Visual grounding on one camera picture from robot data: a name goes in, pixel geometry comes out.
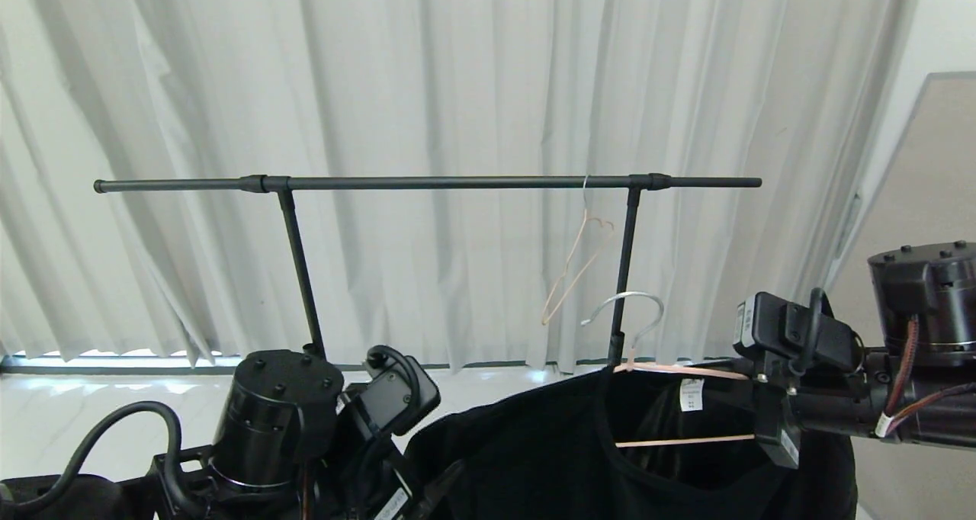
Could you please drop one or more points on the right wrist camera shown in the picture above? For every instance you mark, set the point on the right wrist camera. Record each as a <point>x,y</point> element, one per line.
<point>793,329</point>

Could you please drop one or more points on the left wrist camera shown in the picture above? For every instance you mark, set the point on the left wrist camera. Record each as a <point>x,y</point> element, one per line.
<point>396,402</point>

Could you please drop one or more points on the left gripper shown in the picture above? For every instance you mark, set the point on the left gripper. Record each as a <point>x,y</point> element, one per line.
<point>393,501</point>

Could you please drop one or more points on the black garment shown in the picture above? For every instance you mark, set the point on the black garment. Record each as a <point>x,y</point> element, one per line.
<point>534,459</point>

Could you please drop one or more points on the pink clothes hanger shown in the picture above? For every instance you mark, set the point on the pink clothes hanger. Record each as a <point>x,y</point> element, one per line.
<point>686,370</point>
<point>586,192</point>

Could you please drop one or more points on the black clothes rack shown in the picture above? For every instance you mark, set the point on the black clothes rack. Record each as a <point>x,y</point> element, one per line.
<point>457,182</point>

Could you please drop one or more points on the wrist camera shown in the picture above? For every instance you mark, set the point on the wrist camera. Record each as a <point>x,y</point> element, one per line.
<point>793,329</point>
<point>396,402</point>

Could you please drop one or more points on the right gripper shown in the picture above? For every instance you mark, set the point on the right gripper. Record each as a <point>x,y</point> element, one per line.
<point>839,417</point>

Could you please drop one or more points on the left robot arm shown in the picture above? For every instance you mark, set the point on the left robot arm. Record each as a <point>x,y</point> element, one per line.
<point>274,421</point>

